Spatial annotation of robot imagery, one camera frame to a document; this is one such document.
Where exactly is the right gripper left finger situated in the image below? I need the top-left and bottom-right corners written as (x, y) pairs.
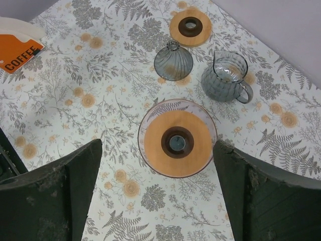
top-left (1, 139), bottom-right (102, 240)

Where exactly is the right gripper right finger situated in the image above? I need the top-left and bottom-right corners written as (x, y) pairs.
top-left (213, 141), bottom-right (320, 240)

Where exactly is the wooden ring dripper holder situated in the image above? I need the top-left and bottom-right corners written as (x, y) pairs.
top-left (144, 110), bottom-right (212, 178)

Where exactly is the orange coffee filter box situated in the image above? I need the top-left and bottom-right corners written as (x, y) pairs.
top-left (1, 17), bottom-right (46, 74)

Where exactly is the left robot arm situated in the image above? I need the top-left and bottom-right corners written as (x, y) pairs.
top-left (0, 129), bottom-right (28, 181)

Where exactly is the grey ribbed glass dripper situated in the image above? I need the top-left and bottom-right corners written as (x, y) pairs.
top-left (154, 40), bottom-right (194, 81)

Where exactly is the grey glass carafe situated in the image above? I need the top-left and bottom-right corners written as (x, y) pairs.
top-left (169, 135), bottom-right (186, 152)

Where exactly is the grey glass pitcher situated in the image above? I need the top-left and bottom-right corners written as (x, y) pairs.
top-left (201, 50), bottom-right (254, 104)

